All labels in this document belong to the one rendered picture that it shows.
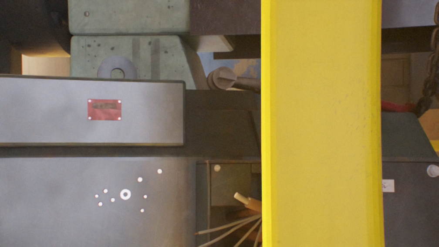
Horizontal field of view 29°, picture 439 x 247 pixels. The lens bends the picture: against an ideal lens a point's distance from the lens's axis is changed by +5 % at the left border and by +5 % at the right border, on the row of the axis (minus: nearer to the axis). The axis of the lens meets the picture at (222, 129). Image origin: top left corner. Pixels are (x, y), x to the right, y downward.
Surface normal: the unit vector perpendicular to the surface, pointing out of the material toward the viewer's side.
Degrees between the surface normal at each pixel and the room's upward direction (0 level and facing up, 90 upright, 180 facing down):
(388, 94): 90
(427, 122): 74
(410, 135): 45
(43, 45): 163
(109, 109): 90
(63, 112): 90
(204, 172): 90
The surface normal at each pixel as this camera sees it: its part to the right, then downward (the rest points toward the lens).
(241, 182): 0.22, -0.05
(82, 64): -0.12, -0.05
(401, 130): 0.15, -0.74
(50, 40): -0.04, 0.91
